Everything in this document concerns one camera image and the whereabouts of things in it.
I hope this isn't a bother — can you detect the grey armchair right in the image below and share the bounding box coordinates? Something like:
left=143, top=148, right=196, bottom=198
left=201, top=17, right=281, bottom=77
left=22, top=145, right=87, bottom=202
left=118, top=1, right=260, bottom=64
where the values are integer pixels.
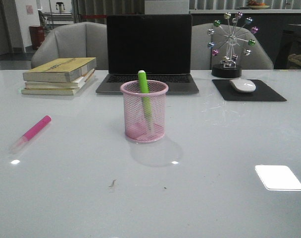
left=191, top=23, right=274, bottom=70

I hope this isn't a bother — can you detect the olive cushion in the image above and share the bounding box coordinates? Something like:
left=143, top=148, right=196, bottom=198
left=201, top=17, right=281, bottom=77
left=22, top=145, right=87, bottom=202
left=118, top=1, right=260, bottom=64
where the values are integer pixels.
left=288, top=54, right=301, bottom=68

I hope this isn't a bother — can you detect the bottom yellow book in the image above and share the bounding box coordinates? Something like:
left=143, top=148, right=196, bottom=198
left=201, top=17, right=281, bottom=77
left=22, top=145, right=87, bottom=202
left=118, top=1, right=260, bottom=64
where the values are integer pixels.
left=21, top=75, right=94, bottom=95

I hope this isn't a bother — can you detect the red trash bin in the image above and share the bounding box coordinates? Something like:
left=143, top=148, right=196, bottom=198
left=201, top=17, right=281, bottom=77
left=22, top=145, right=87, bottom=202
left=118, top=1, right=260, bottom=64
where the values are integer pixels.
left=29, top=25, right=45, bottom=50

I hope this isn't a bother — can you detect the fruit bowl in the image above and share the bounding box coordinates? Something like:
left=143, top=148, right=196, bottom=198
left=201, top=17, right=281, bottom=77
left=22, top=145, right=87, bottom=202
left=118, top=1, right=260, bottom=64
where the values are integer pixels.
left=247, top=0, right=270, bottom=9

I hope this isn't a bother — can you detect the yellow book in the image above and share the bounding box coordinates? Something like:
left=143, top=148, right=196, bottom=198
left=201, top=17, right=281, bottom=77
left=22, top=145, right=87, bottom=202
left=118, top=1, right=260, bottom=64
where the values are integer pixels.
left=23, top=58, right=97, bottom=83
left=21, top=75, right=94, bottom=95

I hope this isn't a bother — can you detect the pink mesh pen holder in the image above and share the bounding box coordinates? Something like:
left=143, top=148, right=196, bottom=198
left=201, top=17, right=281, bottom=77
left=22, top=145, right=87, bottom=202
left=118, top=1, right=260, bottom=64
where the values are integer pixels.
left=120, top=80, right=168, bottom=143

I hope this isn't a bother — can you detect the ferris wheel desk ornament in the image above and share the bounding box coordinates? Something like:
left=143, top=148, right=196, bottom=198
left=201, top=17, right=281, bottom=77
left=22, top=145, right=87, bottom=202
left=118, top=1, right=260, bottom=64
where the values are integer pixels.
left=206, top=11, right=256, bottom=78

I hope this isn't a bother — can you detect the top yellow book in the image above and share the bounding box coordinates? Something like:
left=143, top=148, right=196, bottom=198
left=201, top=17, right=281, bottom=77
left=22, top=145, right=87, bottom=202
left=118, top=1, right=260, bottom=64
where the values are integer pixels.
left=23, top=58, right=97, bottom=83

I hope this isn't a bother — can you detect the black mouse pad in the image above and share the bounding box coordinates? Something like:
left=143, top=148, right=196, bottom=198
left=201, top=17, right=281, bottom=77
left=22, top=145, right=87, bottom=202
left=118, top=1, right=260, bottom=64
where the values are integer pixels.
left=212, top=79, right=287, bottom=102

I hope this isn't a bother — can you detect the pink highlighter pen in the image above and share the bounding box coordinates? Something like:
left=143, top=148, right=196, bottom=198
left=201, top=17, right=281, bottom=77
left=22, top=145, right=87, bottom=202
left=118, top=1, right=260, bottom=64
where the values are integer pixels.
left=10, top=115, right=51, bottom=154

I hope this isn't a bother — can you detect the grey armchair left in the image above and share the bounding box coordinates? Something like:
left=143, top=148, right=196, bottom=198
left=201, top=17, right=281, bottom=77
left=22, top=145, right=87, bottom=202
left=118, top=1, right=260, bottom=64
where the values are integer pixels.
left=31, top=22, right=108, bottom=70

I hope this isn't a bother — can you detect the white computer mouse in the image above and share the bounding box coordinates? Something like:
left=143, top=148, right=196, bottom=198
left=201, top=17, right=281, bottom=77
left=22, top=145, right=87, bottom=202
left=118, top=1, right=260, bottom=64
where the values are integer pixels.
left=230, top=78, right=256, bottom=93

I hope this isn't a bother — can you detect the grey armchair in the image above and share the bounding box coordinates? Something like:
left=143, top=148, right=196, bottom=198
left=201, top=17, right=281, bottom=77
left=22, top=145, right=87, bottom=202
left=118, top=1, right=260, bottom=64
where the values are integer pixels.
left=191, top=23, right=274, bottom=70
left=31, top=22, right=108, bottom=70

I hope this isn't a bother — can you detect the green highlighter pen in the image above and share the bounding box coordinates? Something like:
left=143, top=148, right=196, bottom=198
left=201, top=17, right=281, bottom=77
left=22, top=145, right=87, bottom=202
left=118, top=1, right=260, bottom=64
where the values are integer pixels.
left=138, top=70, right=153, bottom=133

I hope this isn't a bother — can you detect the grey laptop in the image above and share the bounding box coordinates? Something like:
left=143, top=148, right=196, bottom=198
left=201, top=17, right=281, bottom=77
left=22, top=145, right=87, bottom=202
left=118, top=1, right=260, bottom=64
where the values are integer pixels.
left=96, top=14, right=199, bottom=95

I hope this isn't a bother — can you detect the middle white book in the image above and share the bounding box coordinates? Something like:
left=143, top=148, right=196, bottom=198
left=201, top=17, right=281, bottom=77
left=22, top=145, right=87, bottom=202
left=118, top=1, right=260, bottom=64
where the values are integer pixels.
left=25, top=69, right=95, bottom=89

